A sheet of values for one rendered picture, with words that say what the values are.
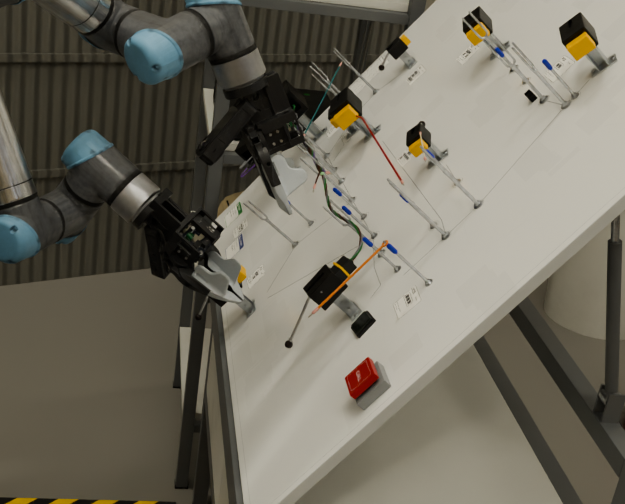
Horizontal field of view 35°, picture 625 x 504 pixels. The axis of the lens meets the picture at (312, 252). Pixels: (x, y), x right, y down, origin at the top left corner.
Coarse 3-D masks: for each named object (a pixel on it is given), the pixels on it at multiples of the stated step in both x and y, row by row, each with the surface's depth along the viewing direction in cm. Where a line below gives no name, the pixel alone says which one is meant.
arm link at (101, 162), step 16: (80, 144) 155; (96, 144) 156; (112, 144) 158; (64, 160) 157; (80, 160) 155; (96, 160) 155; (112, 160) 156; (128, 160) 158; (80, 176) 156; (96, 176) 155; (112, 176) 155; (128, 176) 156; (80, 192) 158; (96, 192) 157; (112, 192) 156
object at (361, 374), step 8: (368, 360) 148; (360, 368) 148; (368, 368) 146; (352, 376) 148; (360, 376) 146; (368, 376) 145; (376, 376) 144; (352, 384) 146; (360, 384) 145; (368, 384) 145; (352, 392) 145; (360, 392) 145
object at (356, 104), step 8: (336, 96) 211; (344, 96) 208; (352, 96) 209; (336, 104) 208; (344, 104) 206; (352, 104) 206; (360, 104) 210; (336, 112) 207; (360, 112) 207; (360, 120) 212; (360, 128) 212; (376, 128) 212; (368, 136) 213
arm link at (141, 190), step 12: (132, 180) 156; (144, 180) 157; (120, 192) 155; (132, 192) 156; (144, 192) 156; (156, 192) 158; (120, 204) 156; (132, 204) 156; (144, 204) 156; (132, 216) 156
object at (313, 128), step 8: (288, 88) 228; (288, 96) 227; (296, 96) 228; (296, 104) 233; (304, 104) 229; (296, 112) 229; (304, 112) 230; (304, 120) 236; (312, 128) 237; (320, 136) 236
